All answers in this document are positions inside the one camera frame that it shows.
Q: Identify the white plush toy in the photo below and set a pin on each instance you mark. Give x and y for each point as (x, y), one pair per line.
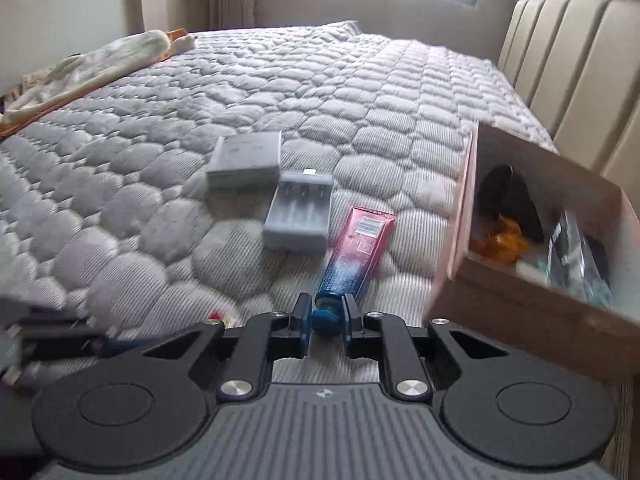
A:
(80, 74)

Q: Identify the brown toy bear figure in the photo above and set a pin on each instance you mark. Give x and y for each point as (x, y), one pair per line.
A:
(505, 244)

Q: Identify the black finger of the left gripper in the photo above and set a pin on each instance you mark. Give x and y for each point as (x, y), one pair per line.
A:
(38, 333)

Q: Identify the white battery charger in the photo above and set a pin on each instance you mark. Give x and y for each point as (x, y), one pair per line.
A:
(298, 219)

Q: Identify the beige padded headboard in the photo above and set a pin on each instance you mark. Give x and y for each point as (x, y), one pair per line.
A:
(575, 63)

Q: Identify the white quilted mattress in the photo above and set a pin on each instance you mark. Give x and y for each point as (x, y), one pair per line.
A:
(309, 253)

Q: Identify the red blue toothpaste tube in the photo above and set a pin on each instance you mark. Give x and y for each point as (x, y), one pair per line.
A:
(355, 256)

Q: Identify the brown cardboard box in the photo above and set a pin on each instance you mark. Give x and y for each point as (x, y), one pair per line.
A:
(491, 299)

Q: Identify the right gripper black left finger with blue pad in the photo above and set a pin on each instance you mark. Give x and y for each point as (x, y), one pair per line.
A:
(236, 365)

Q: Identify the black object in box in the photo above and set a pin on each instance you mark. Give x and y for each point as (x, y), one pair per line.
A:
(504, 192)

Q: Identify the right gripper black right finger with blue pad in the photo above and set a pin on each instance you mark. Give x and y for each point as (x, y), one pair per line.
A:
(413, 362)

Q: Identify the clear plastic bag in box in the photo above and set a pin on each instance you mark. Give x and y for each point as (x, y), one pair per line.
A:
(571, 262)

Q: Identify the white flat box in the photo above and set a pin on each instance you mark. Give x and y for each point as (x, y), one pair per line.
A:
(248, 160)

